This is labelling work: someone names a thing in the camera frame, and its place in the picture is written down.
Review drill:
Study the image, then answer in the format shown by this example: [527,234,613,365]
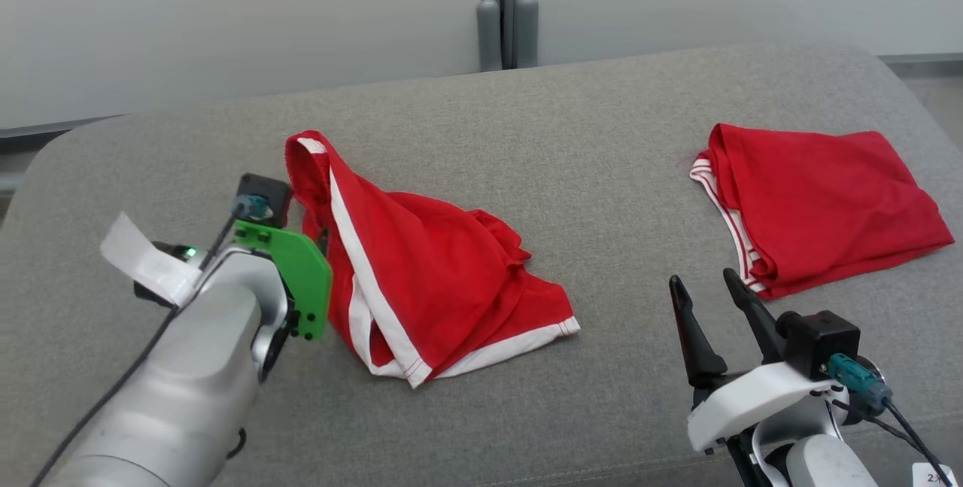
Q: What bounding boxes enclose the small printed white cable tag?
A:
[912,462,953,487]

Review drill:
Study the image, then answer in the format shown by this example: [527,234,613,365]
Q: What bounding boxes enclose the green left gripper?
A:
[233,220,334,342]

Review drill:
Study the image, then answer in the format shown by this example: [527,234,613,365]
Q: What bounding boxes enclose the large white cable tag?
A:
[100,212,202,307]

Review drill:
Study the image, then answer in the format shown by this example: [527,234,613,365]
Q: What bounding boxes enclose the grey fabric sofa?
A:
[0,43,963,487]

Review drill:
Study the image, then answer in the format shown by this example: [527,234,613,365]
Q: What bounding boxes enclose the teal cable connector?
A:
[231,193,273,221]
[826,354,895,412]

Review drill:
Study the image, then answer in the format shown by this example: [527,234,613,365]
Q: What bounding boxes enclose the grey double partition post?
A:
[475,0,540,72]

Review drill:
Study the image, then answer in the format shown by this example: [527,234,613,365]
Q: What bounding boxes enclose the black left camera cable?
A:
[30,216,238,487]

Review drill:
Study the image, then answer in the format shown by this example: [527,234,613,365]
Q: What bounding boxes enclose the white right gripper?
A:
[668,269,837,487]

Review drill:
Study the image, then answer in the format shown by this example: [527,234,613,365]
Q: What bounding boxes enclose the red shorts with white trim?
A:
[284,129,582,390]

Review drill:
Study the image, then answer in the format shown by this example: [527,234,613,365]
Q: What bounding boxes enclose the teal left cable connector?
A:
[231,193,273,221]

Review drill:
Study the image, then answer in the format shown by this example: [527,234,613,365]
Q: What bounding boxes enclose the teal right cable connector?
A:
[826,354,895,412]

